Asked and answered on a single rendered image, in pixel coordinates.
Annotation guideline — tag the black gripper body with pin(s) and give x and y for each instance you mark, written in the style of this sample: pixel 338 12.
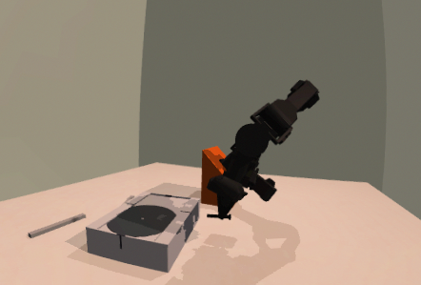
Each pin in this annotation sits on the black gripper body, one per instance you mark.
pixel 228 184

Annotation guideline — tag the grey flat bar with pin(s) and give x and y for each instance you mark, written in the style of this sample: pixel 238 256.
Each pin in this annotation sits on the grey flat bar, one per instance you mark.
pixel 130 197

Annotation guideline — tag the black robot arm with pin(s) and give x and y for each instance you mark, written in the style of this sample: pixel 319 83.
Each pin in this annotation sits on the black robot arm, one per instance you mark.
pixel 274 120

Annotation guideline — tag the grey metal disc with small centre hole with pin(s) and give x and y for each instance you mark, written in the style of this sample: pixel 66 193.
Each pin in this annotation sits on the grey metal disc with small centre hole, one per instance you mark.
pixel 131 222

